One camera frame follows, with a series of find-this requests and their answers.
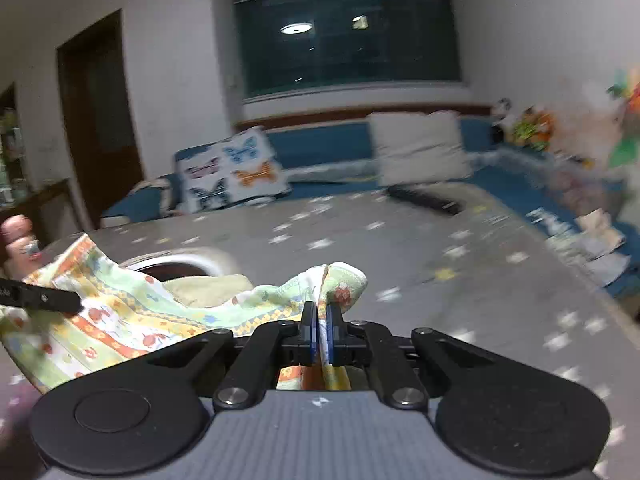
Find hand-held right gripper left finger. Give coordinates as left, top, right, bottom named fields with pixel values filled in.
left=147, top=301, right=318, bottom=411

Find grey pillow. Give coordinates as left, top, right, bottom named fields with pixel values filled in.
left=366, top=109, right=474, bottom=187

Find grey star-printed table cover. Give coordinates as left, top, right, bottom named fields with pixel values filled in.
left=0, top=191, right=640, bottom=480

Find pink cartoon water bottle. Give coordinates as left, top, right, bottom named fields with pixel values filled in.
left=0, top=214, right=42, bottom=282

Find clear plastic toy box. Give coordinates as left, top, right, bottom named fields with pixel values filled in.
left=550, top=159, right=627, bottom=212

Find panda plush toy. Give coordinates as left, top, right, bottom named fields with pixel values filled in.
left=490, top=98, right=516, bottom=144

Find colourful pinwheel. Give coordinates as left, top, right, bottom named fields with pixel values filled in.
left=606, top=64, right=640, bottom=169

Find crumpled cloth on sofa arm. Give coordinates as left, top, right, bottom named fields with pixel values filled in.
left=127, top=176, right=174, bottom=197

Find black remote control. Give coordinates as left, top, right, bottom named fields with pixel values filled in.
left=387, top=184, right=464, bottom=217

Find blue sofa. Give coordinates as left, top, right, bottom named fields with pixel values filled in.
left=100, top=116, right=640, bottom=303

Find butterfly print pillow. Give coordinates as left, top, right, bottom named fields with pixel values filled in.
left=174, top=126, right=294, bottom=212

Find black round induction cooktop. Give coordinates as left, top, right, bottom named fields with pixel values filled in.
left=117, top=250, right=238, bottom=282

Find orange plush toy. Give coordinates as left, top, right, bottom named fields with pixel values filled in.
left=532, top=109, right=557, bottom=152

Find green patterned children's garment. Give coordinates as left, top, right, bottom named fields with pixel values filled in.
left=0, top=232, right=369, bottom=395

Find brown bear plush toy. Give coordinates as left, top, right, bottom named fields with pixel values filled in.
left=512, top=106, right=538, bottom=147

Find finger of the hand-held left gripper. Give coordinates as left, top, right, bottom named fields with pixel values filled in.
left=0, top=276, right=84, bottom=317

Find brown wooden door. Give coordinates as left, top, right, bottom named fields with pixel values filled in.
left=56, top=9, right=145, bottom=229

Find dark window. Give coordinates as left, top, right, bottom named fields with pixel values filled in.
left=230, top=0, right=463, bottom=102

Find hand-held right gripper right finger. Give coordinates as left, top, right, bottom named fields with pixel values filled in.
left=325, top=301, right=493, bottom=410

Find crumpled white cloth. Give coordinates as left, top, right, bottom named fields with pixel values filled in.
left=574, top=209, right=632, bottom=262

